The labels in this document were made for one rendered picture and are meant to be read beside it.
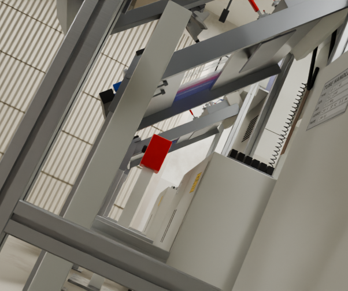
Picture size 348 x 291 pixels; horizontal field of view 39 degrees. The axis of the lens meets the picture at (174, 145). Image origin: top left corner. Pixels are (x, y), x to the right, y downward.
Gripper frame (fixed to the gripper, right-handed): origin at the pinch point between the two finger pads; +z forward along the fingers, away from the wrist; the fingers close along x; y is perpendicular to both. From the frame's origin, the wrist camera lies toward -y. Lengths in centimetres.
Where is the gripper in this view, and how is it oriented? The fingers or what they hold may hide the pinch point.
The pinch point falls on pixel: (202, 38)
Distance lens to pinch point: 178.2
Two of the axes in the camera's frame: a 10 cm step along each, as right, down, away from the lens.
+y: 8.2, -5.5, 1.7
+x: -1.0, 1.5, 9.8
